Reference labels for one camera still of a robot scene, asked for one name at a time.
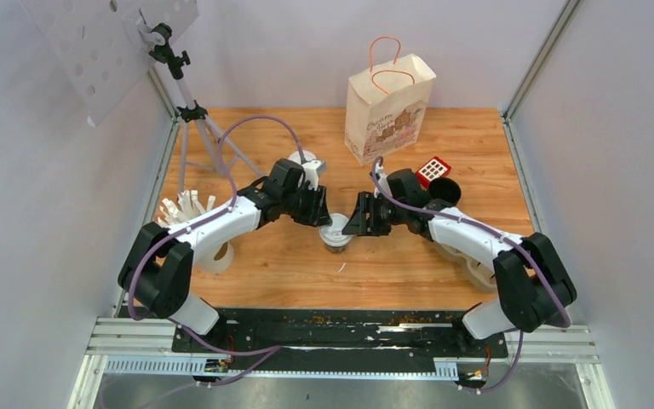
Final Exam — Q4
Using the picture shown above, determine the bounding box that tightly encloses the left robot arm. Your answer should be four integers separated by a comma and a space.
118, 158, 331, 352

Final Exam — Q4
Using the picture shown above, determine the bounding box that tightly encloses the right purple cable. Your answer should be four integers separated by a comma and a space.
370, 156, 573, 394

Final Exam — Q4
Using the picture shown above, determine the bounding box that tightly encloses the paper bag with orange handles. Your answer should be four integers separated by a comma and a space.
344, 36, 436, 166

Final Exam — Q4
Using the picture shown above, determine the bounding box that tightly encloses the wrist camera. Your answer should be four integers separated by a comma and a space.
301, 159, 327, 190
370, 158, 392, 197

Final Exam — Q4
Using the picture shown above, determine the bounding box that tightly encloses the white coffee lid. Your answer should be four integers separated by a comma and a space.
318, 213, 353, 242

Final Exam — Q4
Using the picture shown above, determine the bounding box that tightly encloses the purple cable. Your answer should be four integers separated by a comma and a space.
370, 156, 573, 394
126, 114, 308, 390

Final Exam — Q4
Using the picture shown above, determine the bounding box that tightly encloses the cardboard cup carrier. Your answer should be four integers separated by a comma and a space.
435, 245, 497, 293

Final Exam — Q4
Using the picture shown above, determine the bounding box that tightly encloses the red box with white grid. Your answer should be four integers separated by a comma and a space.
415, 156, 451, 188

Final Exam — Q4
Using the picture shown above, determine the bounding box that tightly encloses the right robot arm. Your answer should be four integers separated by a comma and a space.
342, 169, 577, 356

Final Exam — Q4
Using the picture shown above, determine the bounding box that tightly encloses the grey tripod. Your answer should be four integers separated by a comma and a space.
138, 23, 264, 192

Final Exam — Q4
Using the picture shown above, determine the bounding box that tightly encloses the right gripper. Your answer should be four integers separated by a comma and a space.
342, 192, 407, 236

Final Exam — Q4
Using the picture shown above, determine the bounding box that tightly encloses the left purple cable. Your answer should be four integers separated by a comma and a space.
126, 114, 308, 390

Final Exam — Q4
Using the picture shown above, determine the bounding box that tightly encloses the white lid stack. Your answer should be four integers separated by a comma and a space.
288, 150, 317, 164

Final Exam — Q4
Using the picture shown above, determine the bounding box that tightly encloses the white perforated panel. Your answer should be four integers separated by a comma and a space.
22, 0, 198, 126

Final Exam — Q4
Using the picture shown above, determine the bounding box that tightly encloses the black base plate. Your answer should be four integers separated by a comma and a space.
169, 307, 510, 377

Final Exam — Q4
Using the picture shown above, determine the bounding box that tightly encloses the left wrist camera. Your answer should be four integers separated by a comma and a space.
301, 159, 327, 190

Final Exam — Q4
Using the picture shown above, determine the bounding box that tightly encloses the black cup stack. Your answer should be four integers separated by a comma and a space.
427, 177, 462, 206

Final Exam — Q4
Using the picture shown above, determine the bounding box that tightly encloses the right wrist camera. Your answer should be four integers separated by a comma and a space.
370, 158, 392, 197

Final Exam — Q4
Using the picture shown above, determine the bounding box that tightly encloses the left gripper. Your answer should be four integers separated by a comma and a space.
283, 182, 333, 228

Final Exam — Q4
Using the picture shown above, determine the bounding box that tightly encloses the white cup with paper sleeves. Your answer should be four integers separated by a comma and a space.
155, 190, 236, 276

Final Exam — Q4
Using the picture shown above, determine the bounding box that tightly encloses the dark coffee cup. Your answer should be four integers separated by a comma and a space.
324, 236, 352, 254

